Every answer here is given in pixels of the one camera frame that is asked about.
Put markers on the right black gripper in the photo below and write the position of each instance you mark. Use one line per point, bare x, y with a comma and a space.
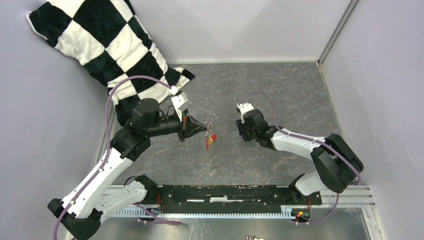
241, 127

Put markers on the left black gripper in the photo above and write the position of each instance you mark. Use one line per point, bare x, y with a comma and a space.
185, 131

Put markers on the yellow key tag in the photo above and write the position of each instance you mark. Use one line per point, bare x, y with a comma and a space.
209, 141

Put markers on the red key tag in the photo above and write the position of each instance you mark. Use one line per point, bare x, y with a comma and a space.
214, 138

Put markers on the large metal keyring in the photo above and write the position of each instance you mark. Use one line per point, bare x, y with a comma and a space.
208, 131

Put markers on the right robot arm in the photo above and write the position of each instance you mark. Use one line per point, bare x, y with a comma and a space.
336, 165

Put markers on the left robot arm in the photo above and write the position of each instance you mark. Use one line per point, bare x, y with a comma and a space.
109, 165

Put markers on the black white checkered cloth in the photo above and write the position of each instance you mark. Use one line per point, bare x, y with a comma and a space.
109, 41

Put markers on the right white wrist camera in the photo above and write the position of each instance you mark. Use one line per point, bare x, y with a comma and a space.
244, 108

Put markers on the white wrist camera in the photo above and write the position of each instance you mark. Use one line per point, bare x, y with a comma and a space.
244, 108
180, 103

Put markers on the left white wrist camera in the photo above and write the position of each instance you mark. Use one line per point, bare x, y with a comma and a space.
180, 103

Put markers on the aluminium frame rail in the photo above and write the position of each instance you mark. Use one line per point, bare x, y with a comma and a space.
353, 197

